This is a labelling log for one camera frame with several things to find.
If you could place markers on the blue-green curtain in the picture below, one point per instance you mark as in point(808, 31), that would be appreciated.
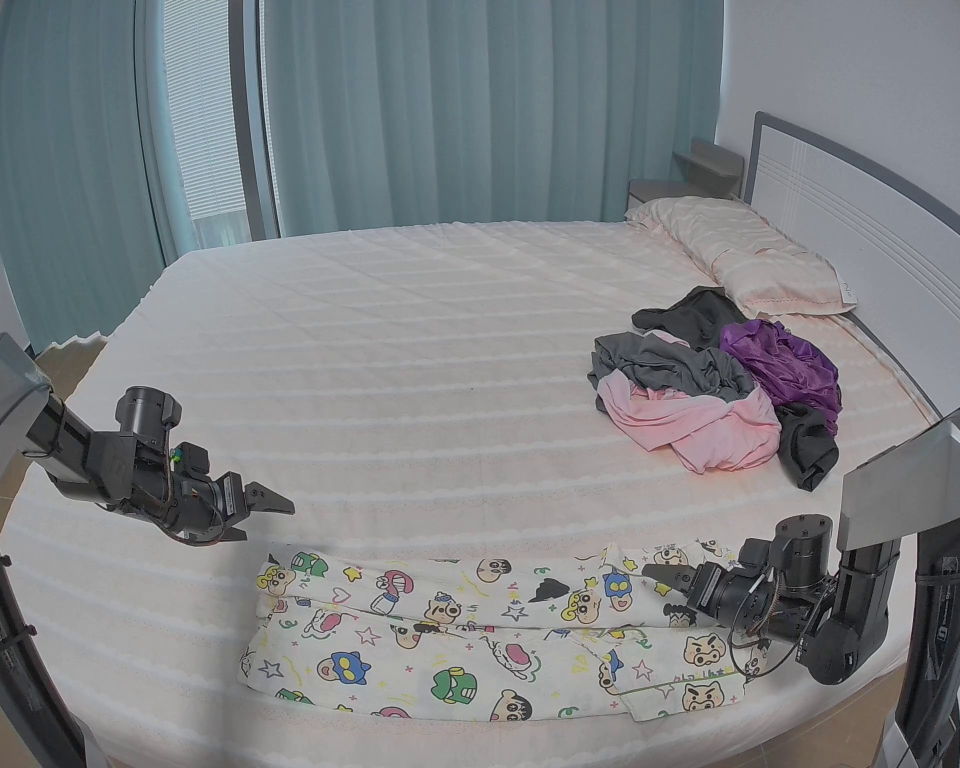
point(75, 150)
point(487, 105)

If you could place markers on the grey bedside table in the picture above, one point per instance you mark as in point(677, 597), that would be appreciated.
point(705, 161)

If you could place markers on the white printed pyjama top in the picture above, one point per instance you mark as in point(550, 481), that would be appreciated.
point(450, 660)

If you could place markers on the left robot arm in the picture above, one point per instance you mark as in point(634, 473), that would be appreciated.
point(82, 457)

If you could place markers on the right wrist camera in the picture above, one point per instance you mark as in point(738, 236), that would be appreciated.
point(756, 555)

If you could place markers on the grey garment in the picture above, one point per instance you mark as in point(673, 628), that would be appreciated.
point(660, 367)

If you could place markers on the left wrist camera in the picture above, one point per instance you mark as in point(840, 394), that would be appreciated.
point(193, 459)

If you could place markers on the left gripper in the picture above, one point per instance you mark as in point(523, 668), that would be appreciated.
point(210, 506)

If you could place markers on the cream pillow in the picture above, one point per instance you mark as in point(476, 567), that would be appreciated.
point(750, 255)

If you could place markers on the purple garment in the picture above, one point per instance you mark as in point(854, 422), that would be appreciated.
point(787, 360)

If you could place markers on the pink garment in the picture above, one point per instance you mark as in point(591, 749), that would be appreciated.
point(712, 427)

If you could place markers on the black garment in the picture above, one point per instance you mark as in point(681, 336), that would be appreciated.
point(690, 311)
point(806, 442)

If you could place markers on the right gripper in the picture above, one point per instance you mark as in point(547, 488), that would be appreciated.
point(712, 592)

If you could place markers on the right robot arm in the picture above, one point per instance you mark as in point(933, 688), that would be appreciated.
point(862, 570)

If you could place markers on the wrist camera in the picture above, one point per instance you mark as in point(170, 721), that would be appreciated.
point(193, 459)
point(756, 555)

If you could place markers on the bed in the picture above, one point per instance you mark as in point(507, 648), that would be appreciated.
point(375, 337)

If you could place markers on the window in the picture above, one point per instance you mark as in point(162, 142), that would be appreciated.
point(202, 112)

